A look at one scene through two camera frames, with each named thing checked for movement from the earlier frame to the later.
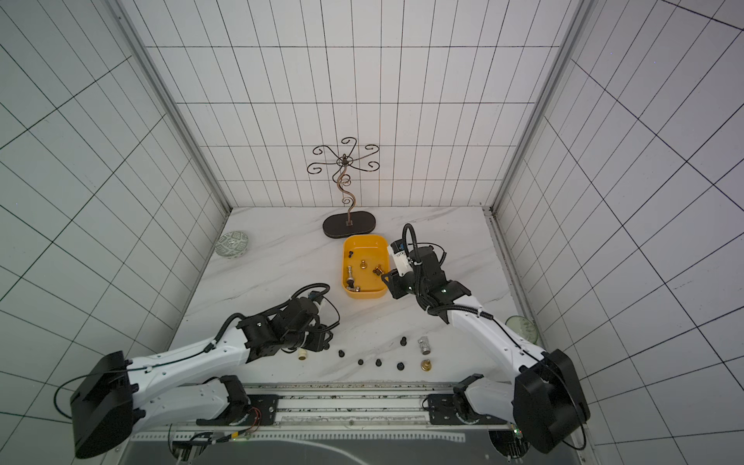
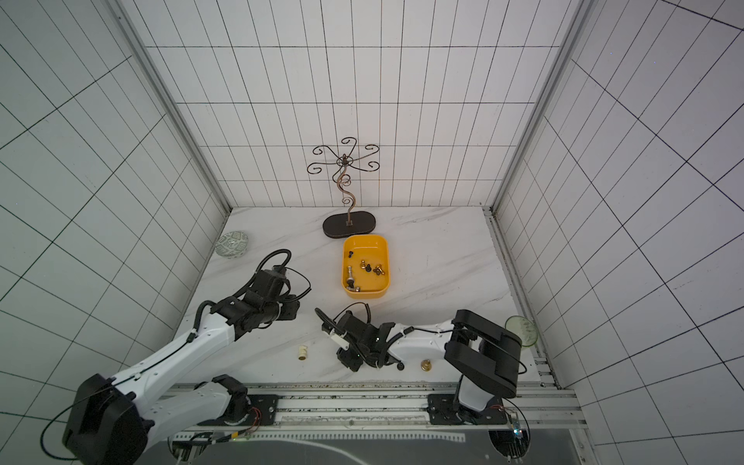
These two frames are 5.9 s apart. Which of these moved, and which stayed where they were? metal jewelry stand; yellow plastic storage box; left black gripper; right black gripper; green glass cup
Moved: right black gripper; left black gripper
Stayed: yellow plastic storage box; metal jewelry stand; green glass cup
